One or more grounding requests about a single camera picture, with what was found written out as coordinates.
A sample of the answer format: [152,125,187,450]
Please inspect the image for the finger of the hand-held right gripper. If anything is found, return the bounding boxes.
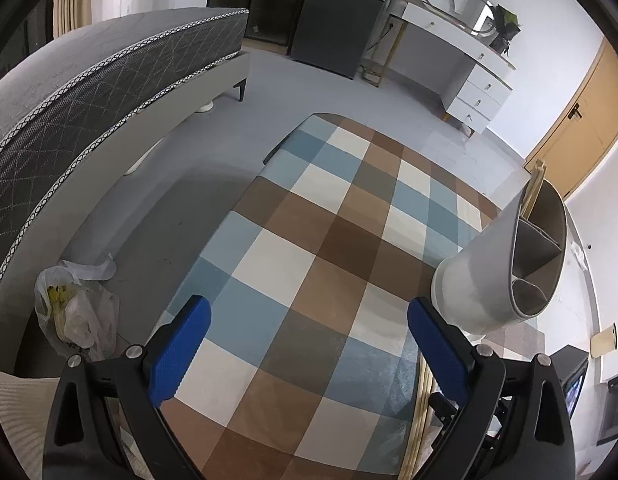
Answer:
[428,392,462,423]

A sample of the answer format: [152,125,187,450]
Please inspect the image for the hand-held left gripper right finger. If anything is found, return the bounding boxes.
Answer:
[407,297,576,480]

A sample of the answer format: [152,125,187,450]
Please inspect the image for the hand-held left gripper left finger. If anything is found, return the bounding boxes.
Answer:
[41,295,212,480]

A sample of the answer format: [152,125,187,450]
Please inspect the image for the bundle of wooden chopsticks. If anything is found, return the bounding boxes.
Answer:
[406,357,434,478]

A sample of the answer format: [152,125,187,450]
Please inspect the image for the white utensil holder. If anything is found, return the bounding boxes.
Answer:
[431,178,568,336]

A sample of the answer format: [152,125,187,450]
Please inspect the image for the wooden chopstick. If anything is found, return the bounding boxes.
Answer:
[524,158,548,218]
[519,160,542,221]

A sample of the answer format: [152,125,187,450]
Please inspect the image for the clear plastic bag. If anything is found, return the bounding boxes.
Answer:
[35,260,120,361]

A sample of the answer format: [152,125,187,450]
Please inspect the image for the dark floor object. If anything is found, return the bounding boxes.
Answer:
[554,347,590,418]

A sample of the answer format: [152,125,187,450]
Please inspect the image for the checked tablecloth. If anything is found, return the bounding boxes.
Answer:
[161,114,544,478]

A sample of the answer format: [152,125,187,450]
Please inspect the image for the beige trash bin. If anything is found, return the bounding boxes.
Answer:
[590,325,618,358]

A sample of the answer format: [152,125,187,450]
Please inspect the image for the white slippers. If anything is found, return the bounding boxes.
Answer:
[569,242,590,271]

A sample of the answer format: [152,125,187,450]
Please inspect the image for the white knit cloth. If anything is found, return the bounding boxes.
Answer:
[0,367,60,480]

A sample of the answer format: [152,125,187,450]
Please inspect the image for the tan wooden door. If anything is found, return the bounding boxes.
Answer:
[524,40,618,200]

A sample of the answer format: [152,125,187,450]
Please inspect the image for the white vanity desk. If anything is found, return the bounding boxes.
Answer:
[379,0,517,137]

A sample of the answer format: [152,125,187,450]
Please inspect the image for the grey quilted mattress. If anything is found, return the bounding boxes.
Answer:
[0,7,250,301]

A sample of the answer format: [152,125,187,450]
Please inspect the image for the grey refrigerator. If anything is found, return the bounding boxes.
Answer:
[288,0,404,80]

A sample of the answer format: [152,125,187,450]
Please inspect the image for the oval vanity mirror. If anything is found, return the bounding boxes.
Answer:
[419,0,496,37]

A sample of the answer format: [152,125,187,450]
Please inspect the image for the dark glass cabinet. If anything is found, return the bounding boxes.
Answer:
[206,0,317,53]

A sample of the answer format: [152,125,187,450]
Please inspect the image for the beige curtain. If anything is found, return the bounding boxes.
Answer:
[54,0,124,36]

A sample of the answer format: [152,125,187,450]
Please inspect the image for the grey bed frame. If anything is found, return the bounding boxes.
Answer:
[0,52,252,311]

